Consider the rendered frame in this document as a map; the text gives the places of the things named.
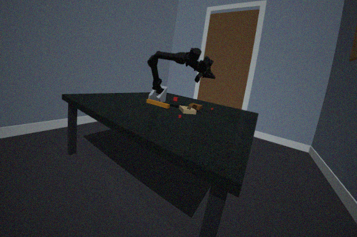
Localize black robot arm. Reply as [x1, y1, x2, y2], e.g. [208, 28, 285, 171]
[147, 48, 210, 94]

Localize orange rectangular bar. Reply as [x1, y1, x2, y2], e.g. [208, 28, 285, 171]
[146, 99, 170, 109]

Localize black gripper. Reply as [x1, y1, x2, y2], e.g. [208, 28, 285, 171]
[193, 60, 216, 83]

